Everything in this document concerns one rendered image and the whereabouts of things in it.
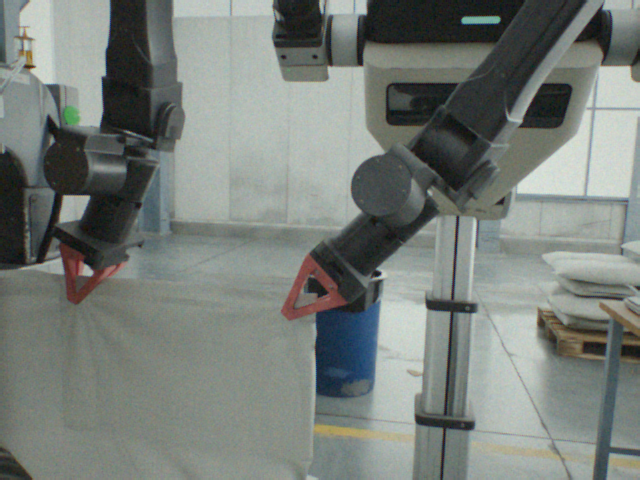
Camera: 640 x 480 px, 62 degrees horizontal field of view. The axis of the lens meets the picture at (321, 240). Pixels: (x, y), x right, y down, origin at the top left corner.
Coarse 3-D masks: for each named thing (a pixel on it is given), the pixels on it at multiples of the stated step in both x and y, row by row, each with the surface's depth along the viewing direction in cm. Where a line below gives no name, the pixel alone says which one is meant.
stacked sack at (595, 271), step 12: (552, 264) 384; (564, 264) 368; (576, 264) 361; (588, 264) 358; (600, 264) 358; (612, 264) 359; (624, 264) 359; (636, 264) 369; (564, 276) 356; (576, 276) 352; (588, 276) 350; (600, 276) 347; (612, 276) 345; (624, 276) 343; (636, 276) 342
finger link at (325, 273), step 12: (312, 252) 56; (312, 264) 56; (324, 264) 56; (300, 276) 57; (324, 276) 56; (336, 276) 56; (300, 288) 58; (336, 288) 56; (288, 300) 58; (324, 300) 57; (336, 300) 56; (288, 312) 59; (300, 312) 58; (312, 312) 58
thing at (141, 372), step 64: (0, 320) 64; (64, 320) 66; (128, 320) 64; (192, 320) 62; (256, 320) 60; (0, 384) 66; (64, 384) 68; (128, 384) 65; (192, 384) 63; (256, 384) 61; (64, 448) 67; (128, 448) 66; (192, 448) 64; (256, 448) 62
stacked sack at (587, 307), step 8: (552, 296) 383; (560, 296) 376; (568, 296) 370; (576, 296) 369; (584, 296) 369; (592, 296) 369; (600, 296) 367; (552, 304) 376; (560, 304) 361; (568, 304) 355; (576, 304) 354; (584, 304) 352; (592, 304) 351; (568, 312) 349; (576, 312) 348; (584, 312) 347; (592, 312) 346; (600, 312) 345; (608, 320) 350
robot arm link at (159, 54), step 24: (120, 0) 53; (144, 0) 53; (168, 0) 56; (120, 24) 54; (144, 24) 54; (168, 24) 57; (120, 48) 55; (144, 48) 55; (168, 48) 57; (120, 72) 57; (144, 72) 55; (168, 72) 58; (120, 96) 59; (144, 96) 57; (168, 96) 59; (120, 120) 59; (144, 120) 58
